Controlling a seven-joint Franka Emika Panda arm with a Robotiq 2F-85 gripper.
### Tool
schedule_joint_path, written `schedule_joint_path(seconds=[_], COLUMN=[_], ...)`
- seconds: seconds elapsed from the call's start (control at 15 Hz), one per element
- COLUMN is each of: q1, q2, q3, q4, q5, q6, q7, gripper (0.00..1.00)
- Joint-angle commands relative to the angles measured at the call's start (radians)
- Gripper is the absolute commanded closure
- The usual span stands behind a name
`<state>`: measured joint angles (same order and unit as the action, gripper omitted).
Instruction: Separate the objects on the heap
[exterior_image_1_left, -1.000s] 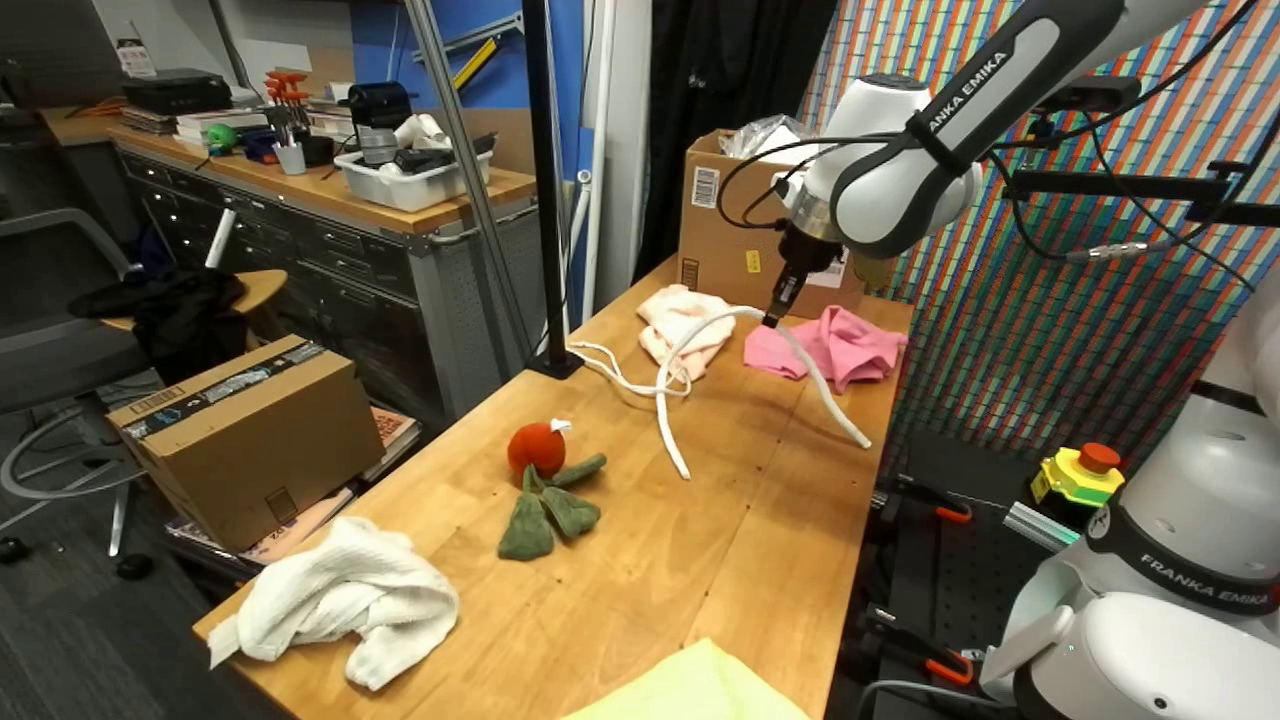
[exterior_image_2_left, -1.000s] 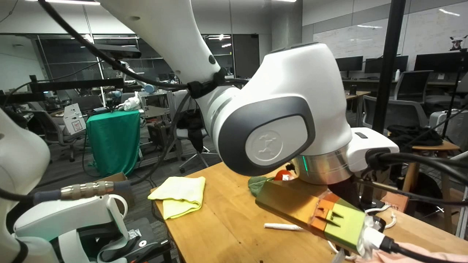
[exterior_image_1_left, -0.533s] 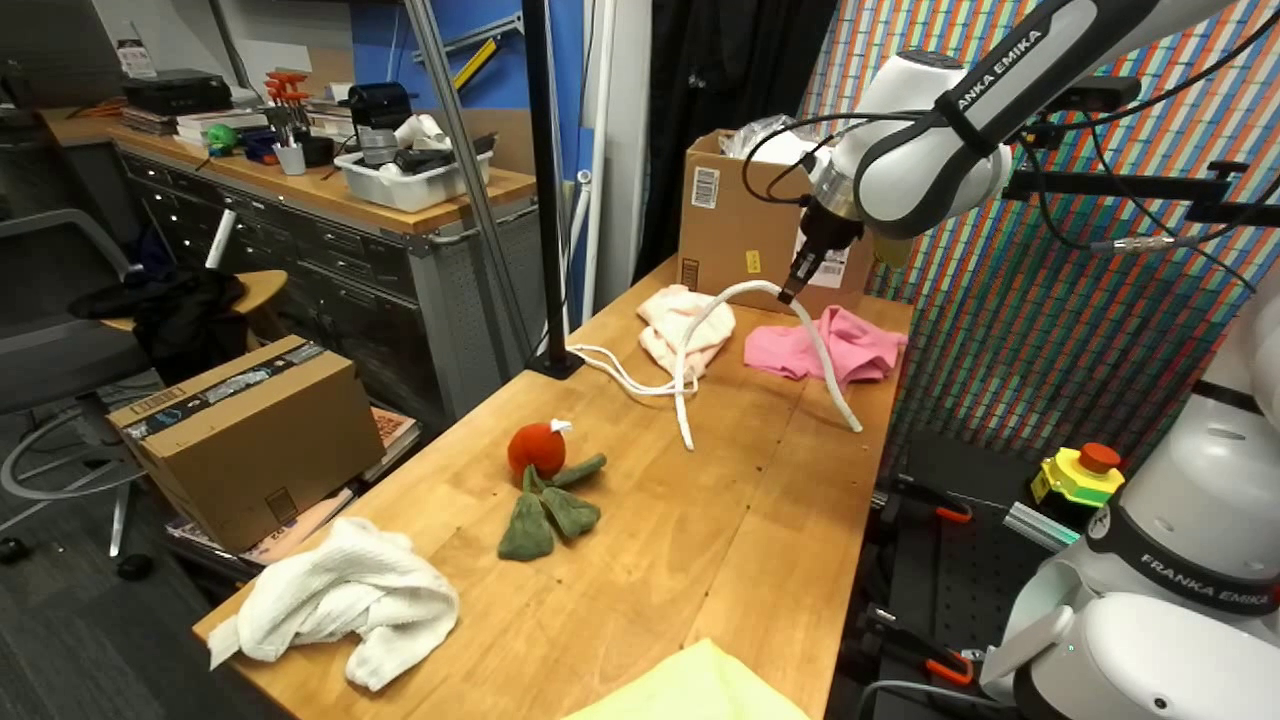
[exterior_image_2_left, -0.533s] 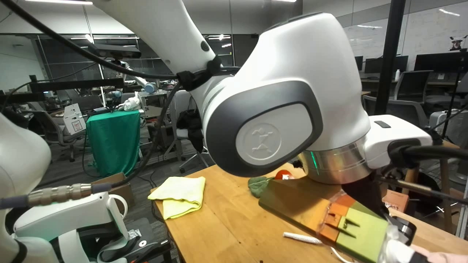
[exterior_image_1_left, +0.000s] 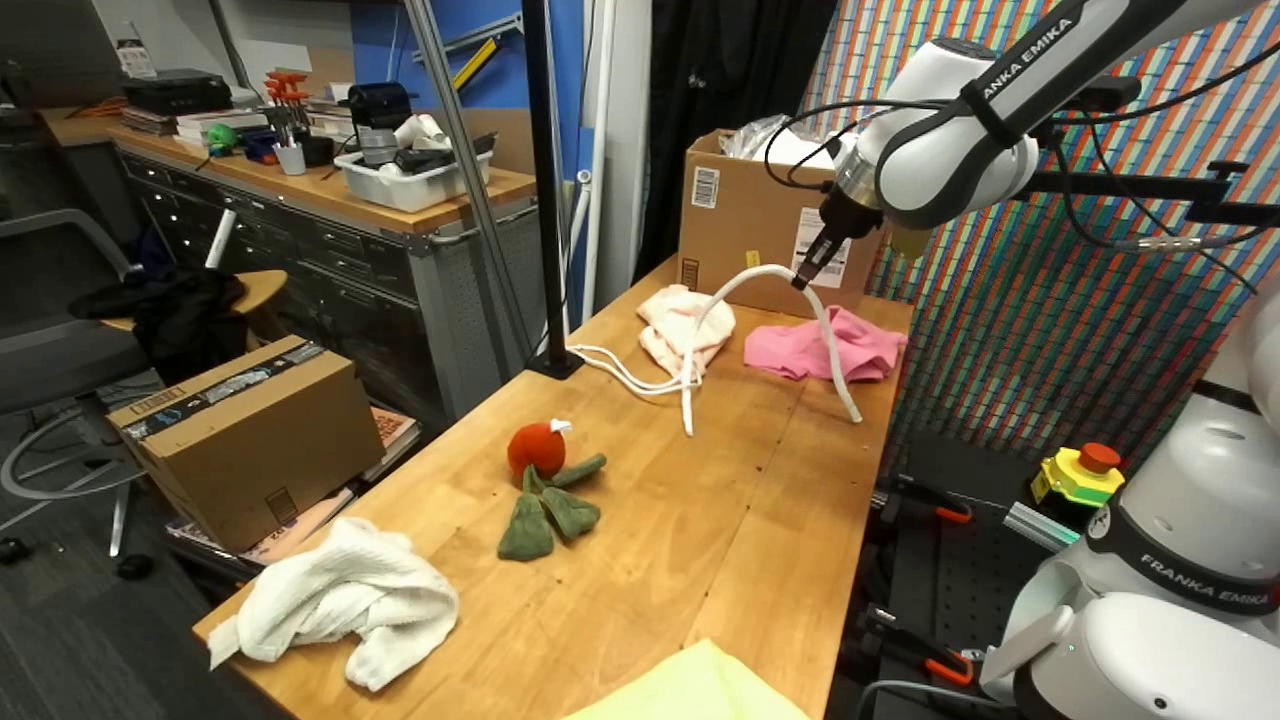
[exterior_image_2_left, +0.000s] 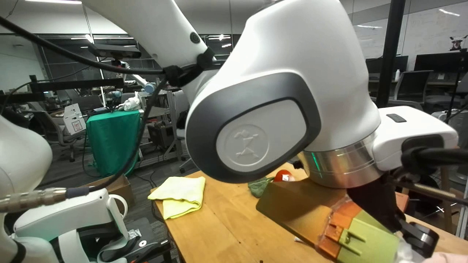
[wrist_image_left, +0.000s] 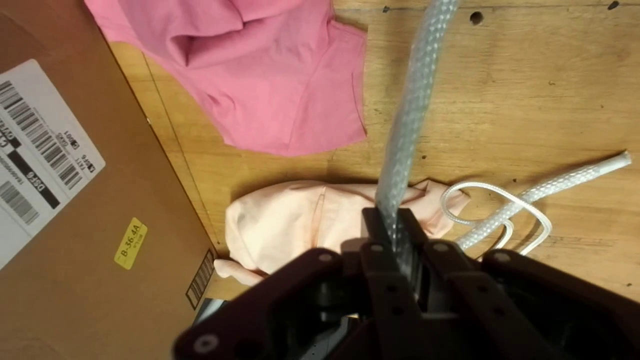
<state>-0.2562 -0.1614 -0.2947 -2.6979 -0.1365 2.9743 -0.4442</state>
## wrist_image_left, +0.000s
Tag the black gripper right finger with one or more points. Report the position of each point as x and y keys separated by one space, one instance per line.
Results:
x=520 y=306

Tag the light pink towel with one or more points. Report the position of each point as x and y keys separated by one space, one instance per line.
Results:
x=301 y=220

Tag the magenta cloth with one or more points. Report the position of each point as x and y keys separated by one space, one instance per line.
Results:
x=266 y=72

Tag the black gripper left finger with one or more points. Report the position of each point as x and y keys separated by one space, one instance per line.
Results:
x=333 y=301

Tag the cardboard box with white label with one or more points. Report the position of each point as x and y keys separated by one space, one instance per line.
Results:
x=87 y=266

